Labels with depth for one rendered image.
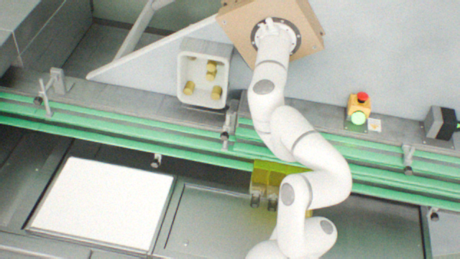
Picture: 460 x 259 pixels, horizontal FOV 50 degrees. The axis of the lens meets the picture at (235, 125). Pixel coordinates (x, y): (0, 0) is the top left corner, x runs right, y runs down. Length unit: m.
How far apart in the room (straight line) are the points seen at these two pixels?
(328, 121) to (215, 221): 0.52
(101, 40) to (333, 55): 1.28
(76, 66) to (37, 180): 0.66
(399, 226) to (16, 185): 1.40
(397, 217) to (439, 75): 0.55
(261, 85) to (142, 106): 0.66
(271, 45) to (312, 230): 0.55
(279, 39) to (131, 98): 0.67
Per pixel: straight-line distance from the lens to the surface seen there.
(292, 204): 1.10
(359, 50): 1.65
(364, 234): 1.85
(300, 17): 1.47
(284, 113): 1.22
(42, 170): 1.96
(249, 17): 1.48
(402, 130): 1.78
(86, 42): 2.52
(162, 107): 1.82
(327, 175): 1.15
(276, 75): 1.33
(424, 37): 1.64
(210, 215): 1.74
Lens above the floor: 2.10
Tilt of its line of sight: 45 degrees down
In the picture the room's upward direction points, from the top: 166 degrees counter-clockwise
